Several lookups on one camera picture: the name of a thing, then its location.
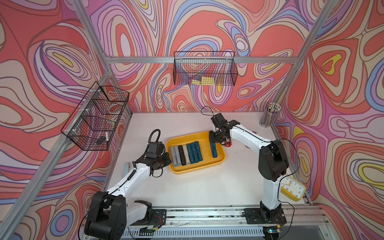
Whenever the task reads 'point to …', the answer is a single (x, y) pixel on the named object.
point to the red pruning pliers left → (228, 144)
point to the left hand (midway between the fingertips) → (172, 159)
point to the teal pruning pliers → (190, 153)
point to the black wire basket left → (91, 126)
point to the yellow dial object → (292, 188)
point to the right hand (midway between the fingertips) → (212, 143)
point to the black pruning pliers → (181, 154)
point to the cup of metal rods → (266, 118)
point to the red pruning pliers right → (254, 132)
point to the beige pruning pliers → (186, 154)
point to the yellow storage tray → (203, 139)
